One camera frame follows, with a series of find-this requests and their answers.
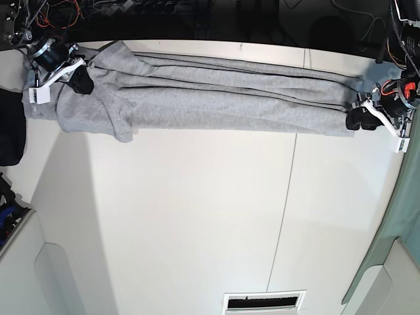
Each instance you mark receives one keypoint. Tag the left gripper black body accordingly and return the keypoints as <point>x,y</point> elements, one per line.
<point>393,102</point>

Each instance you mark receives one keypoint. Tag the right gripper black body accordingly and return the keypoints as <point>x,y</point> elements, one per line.
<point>52,54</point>

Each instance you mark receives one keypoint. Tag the grey t-shirt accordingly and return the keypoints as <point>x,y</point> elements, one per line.
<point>167,91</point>

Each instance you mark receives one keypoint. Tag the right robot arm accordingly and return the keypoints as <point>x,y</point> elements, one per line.
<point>38,30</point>

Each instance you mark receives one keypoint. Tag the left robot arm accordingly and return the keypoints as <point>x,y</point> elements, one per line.
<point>401,43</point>

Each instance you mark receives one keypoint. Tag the dark navy cloth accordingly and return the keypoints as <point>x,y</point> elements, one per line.
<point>13,128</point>

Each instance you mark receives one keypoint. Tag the black blue items pile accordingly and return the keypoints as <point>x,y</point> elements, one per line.
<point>13,211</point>

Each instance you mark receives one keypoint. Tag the white vent slot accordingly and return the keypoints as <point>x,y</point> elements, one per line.
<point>267,302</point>

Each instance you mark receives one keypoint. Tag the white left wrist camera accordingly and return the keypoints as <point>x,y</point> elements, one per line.
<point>400,144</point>

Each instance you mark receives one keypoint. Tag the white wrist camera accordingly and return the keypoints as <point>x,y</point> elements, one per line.
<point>39,95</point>
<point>400,144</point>

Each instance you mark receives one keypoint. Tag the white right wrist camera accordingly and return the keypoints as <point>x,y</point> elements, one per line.
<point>39,95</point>

